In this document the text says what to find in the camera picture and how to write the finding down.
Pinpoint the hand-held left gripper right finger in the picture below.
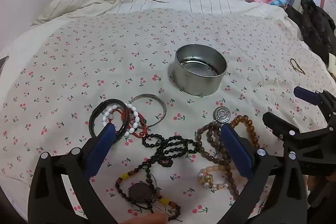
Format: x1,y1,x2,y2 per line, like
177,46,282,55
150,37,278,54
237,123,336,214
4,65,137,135
218,124,310,224

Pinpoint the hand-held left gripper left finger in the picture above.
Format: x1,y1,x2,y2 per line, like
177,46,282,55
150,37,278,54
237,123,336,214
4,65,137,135
28,123,124,224

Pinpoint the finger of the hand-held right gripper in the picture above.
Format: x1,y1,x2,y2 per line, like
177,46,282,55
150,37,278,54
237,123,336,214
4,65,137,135
262,112,336,159
293,86,336,119

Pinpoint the red cord bracelet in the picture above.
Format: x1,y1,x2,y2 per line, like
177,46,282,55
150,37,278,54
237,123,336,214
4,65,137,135
109,106,150,138

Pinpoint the brown bead necklace silver pendant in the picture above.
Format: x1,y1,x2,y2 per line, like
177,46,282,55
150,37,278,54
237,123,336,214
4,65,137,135
195,106,240,201

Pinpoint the white bead bracelet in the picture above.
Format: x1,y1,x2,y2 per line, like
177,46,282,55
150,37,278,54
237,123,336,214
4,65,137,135
102,104,140,137

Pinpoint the round metal tin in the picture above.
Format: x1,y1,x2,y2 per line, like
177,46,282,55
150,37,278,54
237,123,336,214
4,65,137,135
172,44,228,97

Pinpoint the wide silver bangle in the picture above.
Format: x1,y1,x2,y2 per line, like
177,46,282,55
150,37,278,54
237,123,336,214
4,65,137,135
129,93,167,128

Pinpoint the black jacket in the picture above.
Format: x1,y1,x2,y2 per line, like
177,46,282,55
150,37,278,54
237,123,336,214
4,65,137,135
285,0,336,56

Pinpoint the orange oblong object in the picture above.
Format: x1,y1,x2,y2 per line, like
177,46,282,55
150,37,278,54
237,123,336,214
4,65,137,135
123,214,168,224

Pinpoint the cherry print bed sheet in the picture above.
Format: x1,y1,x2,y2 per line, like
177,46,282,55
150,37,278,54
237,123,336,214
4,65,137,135
0,7,334,224

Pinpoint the black band bracelet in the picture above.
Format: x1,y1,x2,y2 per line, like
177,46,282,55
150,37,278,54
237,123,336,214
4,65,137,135
89,99,129,139

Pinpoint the peach and pearl bead bracelet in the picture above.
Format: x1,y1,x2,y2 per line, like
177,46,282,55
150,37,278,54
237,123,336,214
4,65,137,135
197,164,237,191

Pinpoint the amber bead bracelet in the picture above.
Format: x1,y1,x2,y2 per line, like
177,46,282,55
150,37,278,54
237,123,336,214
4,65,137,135
230,115,259,151

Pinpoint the thin gold bracelet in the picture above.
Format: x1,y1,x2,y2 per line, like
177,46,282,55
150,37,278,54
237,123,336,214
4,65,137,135
289,58,306,75

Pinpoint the black bead necklace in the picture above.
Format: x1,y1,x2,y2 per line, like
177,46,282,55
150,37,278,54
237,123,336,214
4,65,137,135
142,133,200,168

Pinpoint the dark wooden necklace round pendant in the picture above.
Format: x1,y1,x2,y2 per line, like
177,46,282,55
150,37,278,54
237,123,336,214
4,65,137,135
115,153,183,222

